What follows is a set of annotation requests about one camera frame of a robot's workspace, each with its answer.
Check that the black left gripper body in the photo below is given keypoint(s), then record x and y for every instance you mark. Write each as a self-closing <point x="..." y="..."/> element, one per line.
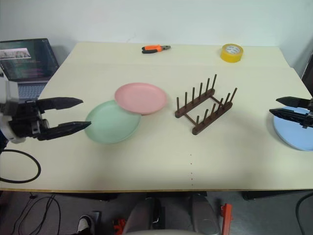
<point x="27" y="120"/>

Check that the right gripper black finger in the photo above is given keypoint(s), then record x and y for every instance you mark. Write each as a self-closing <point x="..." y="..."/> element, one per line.
<point x="293" y="102"/>
<point x="291" y="116"/>

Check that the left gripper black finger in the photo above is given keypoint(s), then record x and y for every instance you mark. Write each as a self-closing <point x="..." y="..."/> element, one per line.
<point x="61" y="102"/>
<point x="66" y="128"/>

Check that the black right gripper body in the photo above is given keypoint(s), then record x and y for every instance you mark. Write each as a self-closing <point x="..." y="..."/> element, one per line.
<point x="310" y="120"/>

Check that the pink plastic plate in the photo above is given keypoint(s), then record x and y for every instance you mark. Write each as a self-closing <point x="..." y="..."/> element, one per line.
<point x="140" y="96"/>

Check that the wooden dish rack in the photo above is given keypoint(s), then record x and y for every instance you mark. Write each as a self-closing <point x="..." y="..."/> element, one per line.
<point x="195" y="131"/>

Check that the blue plastic plate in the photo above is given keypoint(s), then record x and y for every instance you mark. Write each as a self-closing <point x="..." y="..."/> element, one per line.
<point x="291" y="137"/>

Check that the green plastic plate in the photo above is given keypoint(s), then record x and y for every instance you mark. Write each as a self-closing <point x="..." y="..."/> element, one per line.
<point x="110" y="124"/>

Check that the open grey laptop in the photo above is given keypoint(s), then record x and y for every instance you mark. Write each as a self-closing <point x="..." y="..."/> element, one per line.
<point x="24" y="63"/>

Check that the black table foot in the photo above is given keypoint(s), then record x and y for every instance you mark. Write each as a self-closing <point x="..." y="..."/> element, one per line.
<point x="269" y="195"/>

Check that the yellow tape roll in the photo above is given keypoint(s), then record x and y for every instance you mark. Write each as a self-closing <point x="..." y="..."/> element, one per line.
<point x="223" y="57"/>

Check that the white shoe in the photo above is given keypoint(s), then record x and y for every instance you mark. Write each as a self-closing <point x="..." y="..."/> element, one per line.
<point x="85" y="224"/>

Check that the orange and black pliers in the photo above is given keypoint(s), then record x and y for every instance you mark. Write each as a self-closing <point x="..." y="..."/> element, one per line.
<point x="152" y="47"/>

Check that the small red floor object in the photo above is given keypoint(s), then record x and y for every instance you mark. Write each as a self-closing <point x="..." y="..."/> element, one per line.
<point x="119" y="225"/>

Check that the grey rounded shape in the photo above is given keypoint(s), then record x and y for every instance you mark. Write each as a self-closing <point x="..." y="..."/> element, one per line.
<point x="205" y="213"/>
<point x="139" y="213"/>

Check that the orange-red metal clamp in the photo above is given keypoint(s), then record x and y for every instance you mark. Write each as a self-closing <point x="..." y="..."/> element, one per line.
<point x="227" y="218"/>

